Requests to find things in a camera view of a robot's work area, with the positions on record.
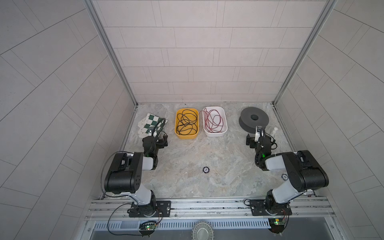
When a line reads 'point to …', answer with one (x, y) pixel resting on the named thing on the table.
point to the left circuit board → (148, 225)
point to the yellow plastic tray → (189, 137)
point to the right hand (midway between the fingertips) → (255, 133)
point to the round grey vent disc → (202, 230)
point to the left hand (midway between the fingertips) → (161, 131)
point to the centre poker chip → (206, 169)
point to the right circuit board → (277, 223)
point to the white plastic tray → (222, 112)
